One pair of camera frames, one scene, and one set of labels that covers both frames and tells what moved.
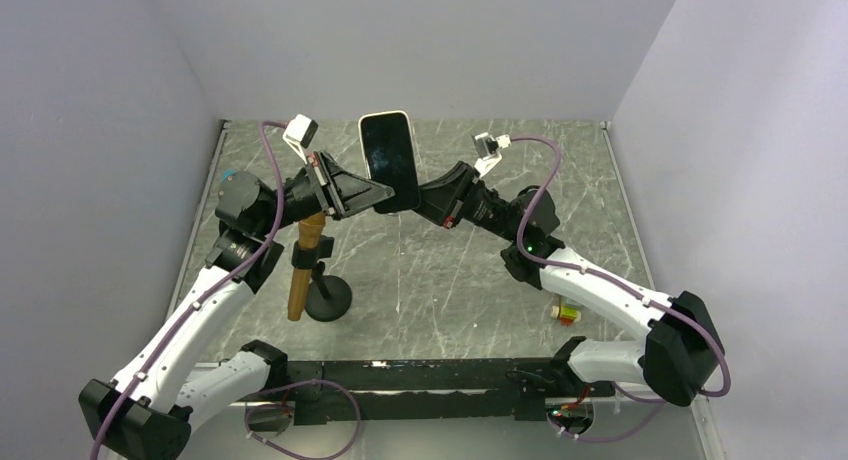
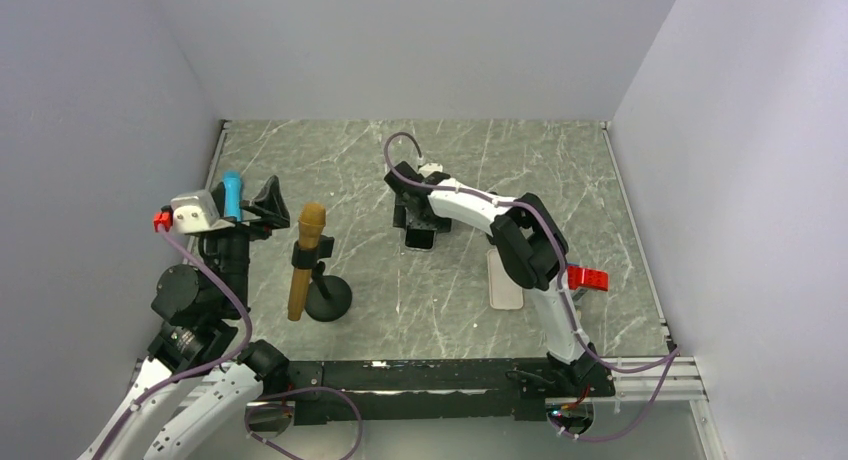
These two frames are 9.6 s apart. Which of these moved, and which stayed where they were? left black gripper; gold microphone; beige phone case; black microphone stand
Moved: left black gripper; beige phone case
Stayed: black microphone stand; gold microphone
